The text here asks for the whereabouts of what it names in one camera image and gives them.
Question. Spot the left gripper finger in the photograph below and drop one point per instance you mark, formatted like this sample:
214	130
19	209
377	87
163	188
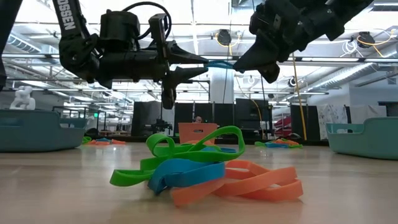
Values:
183	76
183	57

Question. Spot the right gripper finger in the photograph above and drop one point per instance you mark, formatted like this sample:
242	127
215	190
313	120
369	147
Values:
261	54
269	73

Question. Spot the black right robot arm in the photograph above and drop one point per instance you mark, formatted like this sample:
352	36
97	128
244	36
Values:
348	12

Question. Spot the black background robot arm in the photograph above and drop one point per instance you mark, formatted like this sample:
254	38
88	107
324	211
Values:
161	127

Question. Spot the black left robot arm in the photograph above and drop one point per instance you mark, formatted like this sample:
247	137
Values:
77	56

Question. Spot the small black ceiling reel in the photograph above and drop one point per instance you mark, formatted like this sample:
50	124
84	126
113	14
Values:
292	81

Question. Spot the black partition panel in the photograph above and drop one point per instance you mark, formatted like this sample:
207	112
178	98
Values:
311	123
248	113
183	113

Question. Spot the white column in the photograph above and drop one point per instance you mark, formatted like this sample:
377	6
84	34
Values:
222	90

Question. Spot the person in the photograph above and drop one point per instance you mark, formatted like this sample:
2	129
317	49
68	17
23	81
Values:
197	119

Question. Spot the red rack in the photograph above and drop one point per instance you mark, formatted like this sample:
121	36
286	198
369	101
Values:
283	126

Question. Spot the dark grey partition panel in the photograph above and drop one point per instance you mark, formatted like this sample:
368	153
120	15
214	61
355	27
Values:
138	121

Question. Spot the orange plastic basket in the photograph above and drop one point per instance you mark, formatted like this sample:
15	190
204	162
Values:
194	130

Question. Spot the white patterned sheet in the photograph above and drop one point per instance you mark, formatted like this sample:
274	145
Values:
331	119

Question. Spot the white robot figure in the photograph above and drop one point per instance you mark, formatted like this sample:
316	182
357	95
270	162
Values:
23	99

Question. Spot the teal plastic basket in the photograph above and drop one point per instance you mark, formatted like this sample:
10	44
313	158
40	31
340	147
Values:
367	140

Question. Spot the blue plastic basket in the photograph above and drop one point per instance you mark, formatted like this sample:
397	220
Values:
31	133

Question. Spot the dark monitor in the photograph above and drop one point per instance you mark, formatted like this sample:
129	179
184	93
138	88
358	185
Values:
390	109

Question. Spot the black frame stand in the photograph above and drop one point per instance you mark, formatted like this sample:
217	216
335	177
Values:
199	81

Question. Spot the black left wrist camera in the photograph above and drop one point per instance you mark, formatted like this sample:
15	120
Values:
158	28

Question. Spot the long ceiling light rail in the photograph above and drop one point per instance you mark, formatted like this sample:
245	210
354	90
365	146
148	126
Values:
329	59

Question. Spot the black metal table frame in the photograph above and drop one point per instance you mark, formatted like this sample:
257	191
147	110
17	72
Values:
140	139

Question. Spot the silver air duct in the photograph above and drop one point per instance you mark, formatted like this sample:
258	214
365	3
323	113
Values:
345	74

